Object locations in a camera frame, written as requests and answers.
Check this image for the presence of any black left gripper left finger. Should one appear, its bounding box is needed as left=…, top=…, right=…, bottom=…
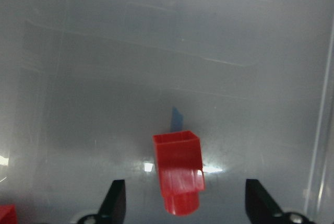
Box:
left=98, top=180, right=126, bottom=224

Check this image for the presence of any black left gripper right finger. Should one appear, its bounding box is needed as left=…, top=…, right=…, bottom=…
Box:
left=245, top=179, right=284, bottom=223

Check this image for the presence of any red block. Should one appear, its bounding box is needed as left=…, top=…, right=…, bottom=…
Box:
left=152, top=131, right=205, bottom=216
left=0, top=205, right=18, bottom=224

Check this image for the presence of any clear plastic storage box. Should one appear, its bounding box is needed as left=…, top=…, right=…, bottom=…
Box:
left=1, top=0, right=333, bottom=223

